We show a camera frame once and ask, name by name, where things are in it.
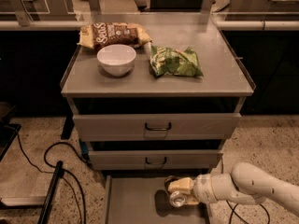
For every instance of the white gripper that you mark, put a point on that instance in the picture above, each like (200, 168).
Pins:
(202, 188)

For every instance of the orange soda can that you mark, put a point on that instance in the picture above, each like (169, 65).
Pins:
(176, 198)

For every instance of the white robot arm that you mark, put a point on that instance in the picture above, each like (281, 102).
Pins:
(245, 184)

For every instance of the grey bottom drawer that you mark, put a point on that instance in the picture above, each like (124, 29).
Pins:
(144, 200)

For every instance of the grey drawer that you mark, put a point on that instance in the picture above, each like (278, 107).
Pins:
(154, 159)
(140, 127)
(144, 200)

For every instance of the grey top drawer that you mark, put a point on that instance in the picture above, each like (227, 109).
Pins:
(140, 127)

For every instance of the grey middle drawer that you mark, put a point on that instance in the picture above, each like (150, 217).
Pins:
(154, 159)

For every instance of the grey drawer cabinet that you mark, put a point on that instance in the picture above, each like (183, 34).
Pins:
(223, 88)

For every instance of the black bar on floor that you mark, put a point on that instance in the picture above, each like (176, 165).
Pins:
(45, 212)

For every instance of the green chip bag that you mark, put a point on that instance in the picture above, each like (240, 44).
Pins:
(168, 61)

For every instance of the white ceramic bowl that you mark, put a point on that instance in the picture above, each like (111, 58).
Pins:
(117, 59)

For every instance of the brown yellow snack bag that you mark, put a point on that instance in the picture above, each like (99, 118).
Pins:
(102, 34)

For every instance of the dark object at left edge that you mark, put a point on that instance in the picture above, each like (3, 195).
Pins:
(8, 130)

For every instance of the white horizontal rail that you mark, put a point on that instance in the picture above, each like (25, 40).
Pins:
(222, 25)

